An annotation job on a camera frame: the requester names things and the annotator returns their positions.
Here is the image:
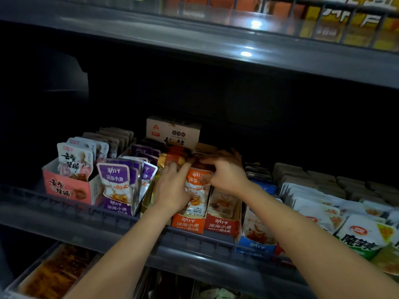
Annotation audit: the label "person's right hand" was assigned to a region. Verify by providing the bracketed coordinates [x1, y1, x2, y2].
[198, 151, 251, 198]

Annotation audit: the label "person's left hand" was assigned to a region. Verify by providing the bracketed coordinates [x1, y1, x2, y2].
[153, 160, 195, 217]

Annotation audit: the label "pink white display carton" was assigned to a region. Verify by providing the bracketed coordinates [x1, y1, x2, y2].
[42, 126, 135, 207]

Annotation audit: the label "grey metal store shelf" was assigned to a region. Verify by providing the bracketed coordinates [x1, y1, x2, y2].
[0, 0, 399, 299]

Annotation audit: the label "person's right forearm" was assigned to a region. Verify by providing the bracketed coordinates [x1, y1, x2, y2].
[240, 184, 399, 299]

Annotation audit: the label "person's left forearm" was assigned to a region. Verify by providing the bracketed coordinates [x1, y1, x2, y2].
[65, 205, 175, 299]

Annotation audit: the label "row of snack display cartons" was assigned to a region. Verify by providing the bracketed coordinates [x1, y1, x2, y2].
[96, 116, 399, 278]

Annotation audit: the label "dark orange snack packs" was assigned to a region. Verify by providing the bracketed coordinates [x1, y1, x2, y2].
[22, 246, 97, 299]

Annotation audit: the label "clear plastic tray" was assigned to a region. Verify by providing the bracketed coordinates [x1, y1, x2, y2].
[3, 241, 103, 299]

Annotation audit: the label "orange yellow printed carton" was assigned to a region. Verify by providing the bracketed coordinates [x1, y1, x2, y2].
[299, 0, 399, 52]

